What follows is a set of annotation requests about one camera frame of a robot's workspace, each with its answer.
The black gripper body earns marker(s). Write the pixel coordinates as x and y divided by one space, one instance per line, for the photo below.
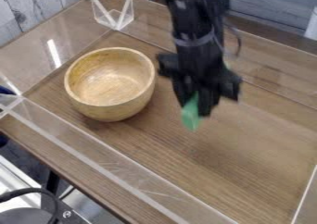
200 59

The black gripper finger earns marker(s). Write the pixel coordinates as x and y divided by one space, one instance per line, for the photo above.
208 101
185 89

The green rectangular block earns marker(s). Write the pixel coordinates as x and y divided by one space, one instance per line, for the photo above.
191 115

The light wooden bowl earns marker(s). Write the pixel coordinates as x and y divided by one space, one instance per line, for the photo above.
110 83

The white object at right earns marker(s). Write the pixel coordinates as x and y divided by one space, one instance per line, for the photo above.
311 33

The black metal table leg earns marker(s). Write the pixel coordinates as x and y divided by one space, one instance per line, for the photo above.
53 182

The blue object at edge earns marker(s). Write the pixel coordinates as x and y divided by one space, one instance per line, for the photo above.
5 90

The clear acrylic tray wall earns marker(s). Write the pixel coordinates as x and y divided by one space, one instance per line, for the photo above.
243 170

